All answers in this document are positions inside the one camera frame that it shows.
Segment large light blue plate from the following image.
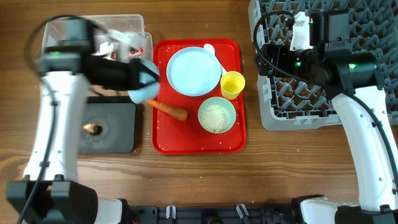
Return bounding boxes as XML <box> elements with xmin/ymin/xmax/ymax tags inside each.
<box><xmin>166</xmin><ymin>47</ymin><xmax>221</xmax><ymax>96</ymax></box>

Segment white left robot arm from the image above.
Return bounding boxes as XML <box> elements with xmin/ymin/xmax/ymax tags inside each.
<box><xmin>6</xmin><ymin>14</ymin><xmax>160</xmax><ymax>223</ymax></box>

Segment brown food scrap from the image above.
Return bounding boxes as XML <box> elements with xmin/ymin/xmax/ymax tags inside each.
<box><xmin>83</xmin><ymin>123</ymin><xmax>102</xmax><ymax>135</ymax></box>

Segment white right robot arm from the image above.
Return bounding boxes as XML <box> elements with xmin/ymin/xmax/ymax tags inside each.
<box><xmin>256</xmin><ymin>41</ymin><xmax>397</xmax><ymax>223</ymax></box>

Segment clear plastic waste bin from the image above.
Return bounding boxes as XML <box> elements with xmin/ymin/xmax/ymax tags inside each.
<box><xmin>42</xmin><ymin>14</ymin><xmax>153</xmax><ymax>60</ymax></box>

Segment small light blue bowl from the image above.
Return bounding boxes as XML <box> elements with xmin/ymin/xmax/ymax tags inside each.
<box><xmin>127</xmin><ymin>59</ymin><xmax>160</xmax><ymax>104</ymax></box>

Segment grey dishwasher rack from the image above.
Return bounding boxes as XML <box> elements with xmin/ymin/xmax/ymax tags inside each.
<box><xmin>248</xmin><ymin>0</ymin><xmax>397</xmax><ymax>131</ymax></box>

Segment orange carrot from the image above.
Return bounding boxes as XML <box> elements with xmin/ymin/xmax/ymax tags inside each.
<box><xmin>146</xmin><ymin>100</ymin><xmax>188</xmax><ymax>121</ymax></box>

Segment white rice grains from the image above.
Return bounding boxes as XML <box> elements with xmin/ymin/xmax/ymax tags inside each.
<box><xmin>200</xmin><ymin>105</ymin><xmax>229</xmax><ymax>133</ymax></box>

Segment black waste tray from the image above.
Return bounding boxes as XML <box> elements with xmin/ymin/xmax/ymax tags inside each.
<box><xmin>79</xmin><ymin>96</ymin><xmax>136</xmax><ymax>154</ymax></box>

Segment crumpled white tissue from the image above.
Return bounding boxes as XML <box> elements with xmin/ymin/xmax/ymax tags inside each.
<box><xmin>93</xmin><ymin>42</ymin><xmax>119</xmax><ymax>60</ymax></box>

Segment white plastic spoon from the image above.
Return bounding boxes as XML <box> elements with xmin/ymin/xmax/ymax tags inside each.
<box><xmin>203</xmin><ymin>44</ymin><xmax>227</xmax><ymax>76</ymax></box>

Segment green bowl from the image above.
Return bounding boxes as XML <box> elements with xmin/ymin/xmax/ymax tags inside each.
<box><xmin>198</xmin><ymin>96</ymin><xmax>237</xmax><ymax>134</ymax></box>

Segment red snack wrapper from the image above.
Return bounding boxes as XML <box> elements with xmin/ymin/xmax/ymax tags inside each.
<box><xmin>109</xmin><ymin>46</ymin><xmax>144</xmax><ymax>61</ymax></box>

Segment red plastic tray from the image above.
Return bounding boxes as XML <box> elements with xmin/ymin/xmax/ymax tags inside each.
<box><xmin>152</xmin><ymin>38</ymin><xmax>246</xmax><ymax>155</ymax></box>

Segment yellow plastic cup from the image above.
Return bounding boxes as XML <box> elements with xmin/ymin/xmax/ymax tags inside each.
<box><xmin>220</xmin><ymin>71</ymin><xmax>246</xmax><ymax>100</ymax></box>

